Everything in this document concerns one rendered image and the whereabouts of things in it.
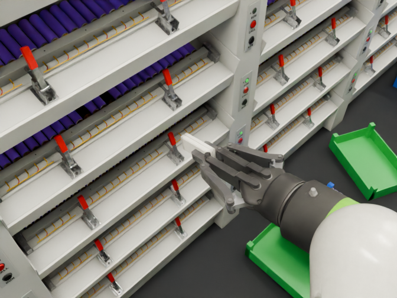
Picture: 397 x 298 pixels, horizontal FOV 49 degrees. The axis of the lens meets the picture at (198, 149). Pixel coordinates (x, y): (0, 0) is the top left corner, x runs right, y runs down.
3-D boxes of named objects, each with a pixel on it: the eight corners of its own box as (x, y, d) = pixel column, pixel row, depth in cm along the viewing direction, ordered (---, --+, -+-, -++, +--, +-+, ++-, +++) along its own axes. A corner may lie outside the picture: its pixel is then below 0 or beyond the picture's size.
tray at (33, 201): (230, 84, 110) (240, 60, 102) (11, 236, 83) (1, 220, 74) (176, 33, 115) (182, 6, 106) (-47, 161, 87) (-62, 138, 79)
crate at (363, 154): (410, 187, 176) (418, 175, 170) (367, 201, 172) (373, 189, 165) (367, 134, 194) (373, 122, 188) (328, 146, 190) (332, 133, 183)
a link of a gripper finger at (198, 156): (217, 167, 71) (204, 178, 70) (196, 154, 74) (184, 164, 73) (217, 161, 70) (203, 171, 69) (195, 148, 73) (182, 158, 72)
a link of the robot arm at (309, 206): (355, 180, 57) (313, 223, 53) (348, 235, 64) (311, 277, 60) (316, 160, 60) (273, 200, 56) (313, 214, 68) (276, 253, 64)
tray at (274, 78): (360, 33, 157) (381, 5, 145) (247, 120, 129) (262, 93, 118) (318, -1, 161) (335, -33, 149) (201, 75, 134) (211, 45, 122)
